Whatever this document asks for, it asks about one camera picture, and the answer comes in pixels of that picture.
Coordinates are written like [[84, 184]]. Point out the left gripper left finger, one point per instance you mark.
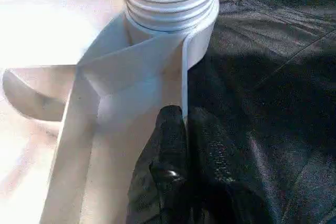
[[162, 171]]

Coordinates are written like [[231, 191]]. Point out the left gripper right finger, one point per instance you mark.
[[218, 171]]

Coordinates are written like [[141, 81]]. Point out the white plastic table top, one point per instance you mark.
[[52, 24]]

